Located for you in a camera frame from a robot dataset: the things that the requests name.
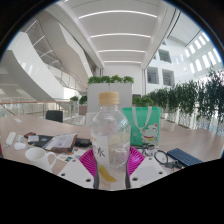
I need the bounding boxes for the black cable bundle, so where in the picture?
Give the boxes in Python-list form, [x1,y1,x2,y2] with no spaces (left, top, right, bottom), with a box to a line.
[139,143,178,169]

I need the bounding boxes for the white chair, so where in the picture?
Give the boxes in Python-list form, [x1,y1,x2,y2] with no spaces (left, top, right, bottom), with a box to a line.
[84,111,99,128]

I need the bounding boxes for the row of green hedge plants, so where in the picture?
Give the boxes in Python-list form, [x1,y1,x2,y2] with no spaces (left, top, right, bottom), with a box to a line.
[132,68,224,129]

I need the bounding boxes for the ceiling light strips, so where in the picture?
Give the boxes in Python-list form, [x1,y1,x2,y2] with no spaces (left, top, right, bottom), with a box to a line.
[78,9,158,65]

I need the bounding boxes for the dark red phone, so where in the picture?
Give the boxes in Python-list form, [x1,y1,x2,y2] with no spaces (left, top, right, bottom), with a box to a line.
[23,131,37,139]

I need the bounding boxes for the black chair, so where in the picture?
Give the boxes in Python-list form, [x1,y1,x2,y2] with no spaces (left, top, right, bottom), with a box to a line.
[45,110,64,123]

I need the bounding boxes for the potted green plant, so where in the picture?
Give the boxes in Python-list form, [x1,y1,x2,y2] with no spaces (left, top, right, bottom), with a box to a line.
[78,94,88,116]
[69,95,79,114]

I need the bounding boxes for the small black pouch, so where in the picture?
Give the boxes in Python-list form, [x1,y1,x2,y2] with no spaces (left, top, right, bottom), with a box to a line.
[74,137,92,148]

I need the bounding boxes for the white power adapter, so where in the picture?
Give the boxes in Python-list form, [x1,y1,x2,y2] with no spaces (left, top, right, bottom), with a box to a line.
[5,131,17,147]

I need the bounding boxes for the white mug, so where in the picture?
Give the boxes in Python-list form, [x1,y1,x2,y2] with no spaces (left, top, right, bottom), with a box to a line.
[24,146,57,173]

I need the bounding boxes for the open paper booklet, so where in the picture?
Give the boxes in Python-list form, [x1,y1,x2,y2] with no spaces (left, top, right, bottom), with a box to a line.
[44,132,79,152]

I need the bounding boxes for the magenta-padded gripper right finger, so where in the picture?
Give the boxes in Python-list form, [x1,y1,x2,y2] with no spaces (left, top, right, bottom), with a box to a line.
[125,146,168,189]

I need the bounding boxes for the white computer mouse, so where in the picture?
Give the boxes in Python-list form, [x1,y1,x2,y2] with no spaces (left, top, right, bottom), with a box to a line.
[13,141,27,151]

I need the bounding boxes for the colourful sticker sheet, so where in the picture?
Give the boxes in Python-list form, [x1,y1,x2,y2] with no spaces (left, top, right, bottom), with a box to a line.
[56,148,88,164]

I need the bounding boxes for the clear bottle with tan cap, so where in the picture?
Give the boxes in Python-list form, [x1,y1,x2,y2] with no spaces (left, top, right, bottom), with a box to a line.
[89,91,132,191]

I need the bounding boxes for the green tote bag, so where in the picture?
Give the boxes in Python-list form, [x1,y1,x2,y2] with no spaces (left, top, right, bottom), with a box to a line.
[121,106,162,147]

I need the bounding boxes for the black notebook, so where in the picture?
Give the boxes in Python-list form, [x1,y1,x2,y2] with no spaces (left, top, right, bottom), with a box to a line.
[28,134,54,148]

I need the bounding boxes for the white planter cabinet with plants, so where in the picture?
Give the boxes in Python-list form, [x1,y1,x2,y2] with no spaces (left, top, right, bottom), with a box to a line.
[87,75,135,114]

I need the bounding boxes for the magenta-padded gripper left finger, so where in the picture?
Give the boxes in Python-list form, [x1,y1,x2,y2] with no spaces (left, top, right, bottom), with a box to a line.
[57,148,100,190]

